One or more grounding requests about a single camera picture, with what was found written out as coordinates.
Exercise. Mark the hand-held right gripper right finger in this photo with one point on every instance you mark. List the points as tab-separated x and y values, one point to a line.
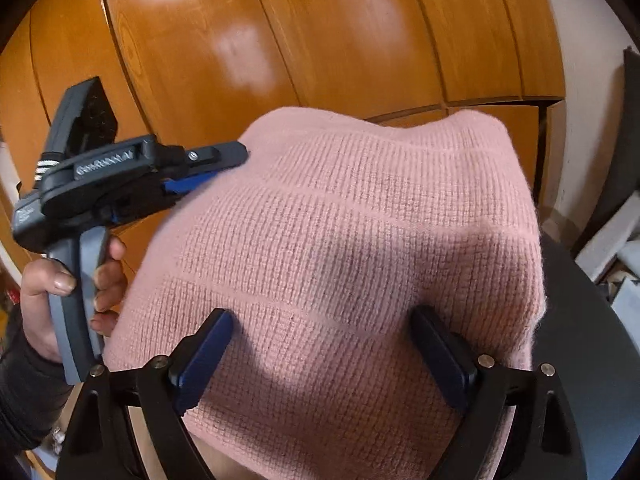
442	360

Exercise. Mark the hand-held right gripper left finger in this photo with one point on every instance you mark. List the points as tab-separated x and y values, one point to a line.
200	365

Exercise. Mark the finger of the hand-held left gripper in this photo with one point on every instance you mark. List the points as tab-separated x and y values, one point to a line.
220	156

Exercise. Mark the pink knitted sweater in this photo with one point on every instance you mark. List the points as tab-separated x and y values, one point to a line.
350	240

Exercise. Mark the person's left forearm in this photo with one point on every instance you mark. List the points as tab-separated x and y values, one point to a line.
25	395

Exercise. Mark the person's left hand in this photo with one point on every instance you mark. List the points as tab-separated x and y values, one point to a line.
40	305

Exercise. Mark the white cardboard piece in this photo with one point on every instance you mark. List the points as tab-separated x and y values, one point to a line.
607	245

